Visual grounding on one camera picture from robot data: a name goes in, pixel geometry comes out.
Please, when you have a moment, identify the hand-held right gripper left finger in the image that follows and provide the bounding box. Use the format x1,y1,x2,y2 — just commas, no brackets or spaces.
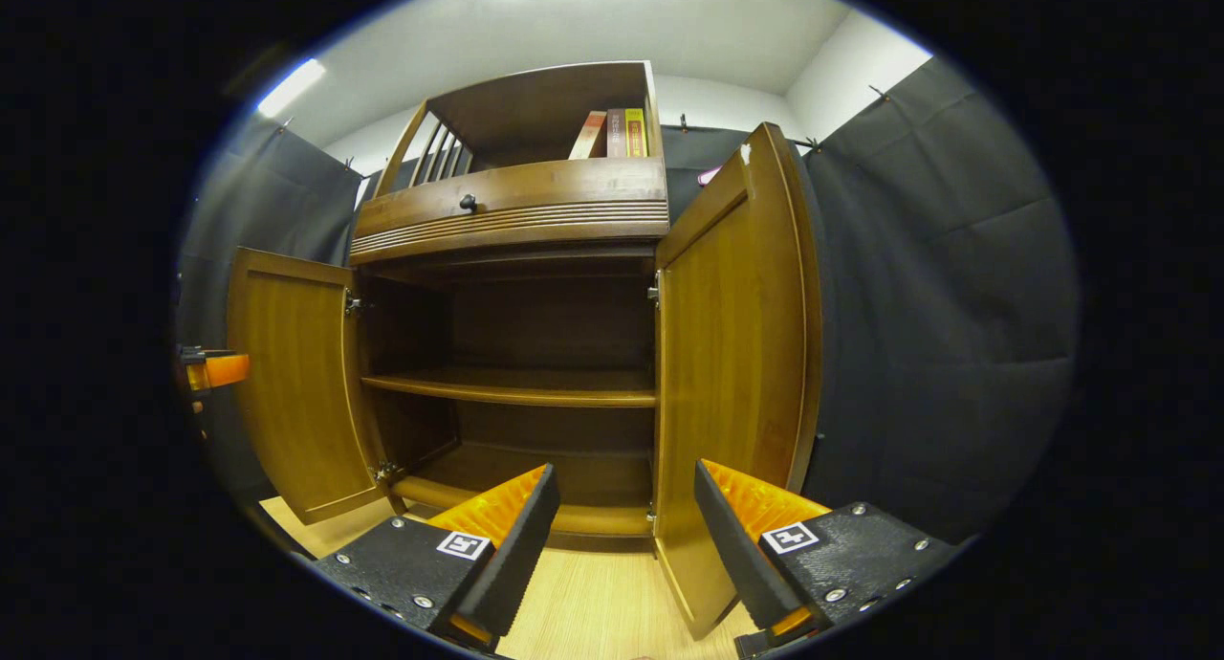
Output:
314,464,562,651

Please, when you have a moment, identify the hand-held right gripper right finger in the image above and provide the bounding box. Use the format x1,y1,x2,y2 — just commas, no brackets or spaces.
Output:
693,459,957,653

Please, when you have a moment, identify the wooden cabinet door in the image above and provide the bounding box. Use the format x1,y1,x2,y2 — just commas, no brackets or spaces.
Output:
653,122,823,642
226,247,393,527

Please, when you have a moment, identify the wooden inner cabinet shelf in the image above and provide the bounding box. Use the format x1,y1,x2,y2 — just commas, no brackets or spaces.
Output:
361,368,659,409

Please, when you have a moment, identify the narrow ceiling light strip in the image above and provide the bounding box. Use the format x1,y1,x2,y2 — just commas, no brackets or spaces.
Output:
256,57,327,119

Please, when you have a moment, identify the black backdrop cloth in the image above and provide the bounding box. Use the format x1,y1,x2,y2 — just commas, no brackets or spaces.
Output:
175,55,1082,546

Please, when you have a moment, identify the red book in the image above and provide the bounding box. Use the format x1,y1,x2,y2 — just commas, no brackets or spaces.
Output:
568,111,609,161

